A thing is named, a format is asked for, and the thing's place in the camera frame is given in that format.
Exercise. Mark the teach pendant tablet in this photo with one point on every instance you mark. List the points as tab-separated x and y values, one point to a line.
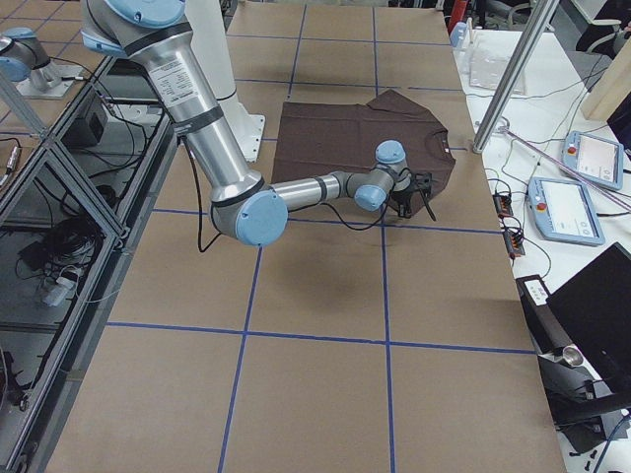
597	159
563	211

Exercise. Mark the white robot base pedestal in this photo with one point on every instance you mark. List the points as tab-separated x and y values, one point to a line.
210	46

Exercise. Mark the aluminium frame post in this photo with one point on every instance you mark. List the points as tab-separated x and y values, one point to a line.
540	16

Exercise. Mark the black monitor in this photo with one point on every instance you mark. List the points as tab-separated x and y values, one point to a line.
593	308

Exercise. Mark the dark brown t-shirt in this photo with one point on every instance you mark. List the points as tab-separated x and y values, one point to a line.
358	152

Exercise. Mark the lower teach pendant tablet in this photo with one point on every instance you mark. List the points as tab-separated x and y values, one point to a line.
563	211

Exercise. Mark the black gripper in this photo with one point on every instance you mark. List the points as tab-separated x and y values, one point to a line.
402	200

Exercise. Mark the upper teach pendant tablet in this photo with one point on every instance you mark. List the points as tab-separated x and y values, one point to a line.
597	159

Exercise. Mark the red cylinder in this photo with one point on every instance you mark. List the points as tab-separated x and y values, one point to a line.
457	13

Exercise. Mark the clear plastic bag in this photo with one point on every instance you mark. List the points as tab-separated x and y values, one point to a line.
486	69

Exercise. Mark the black box with label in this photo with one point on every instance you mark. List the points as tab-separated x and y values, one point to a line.
544	327

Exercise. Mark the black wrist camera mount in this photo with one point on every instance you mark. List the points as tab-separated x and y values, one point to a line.
423	182

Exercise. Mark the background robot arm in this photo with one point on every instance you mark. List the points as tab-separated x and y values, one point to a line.
25	62

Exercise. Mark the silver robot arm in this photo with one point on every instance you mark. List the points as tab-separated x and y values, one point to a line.
158	36

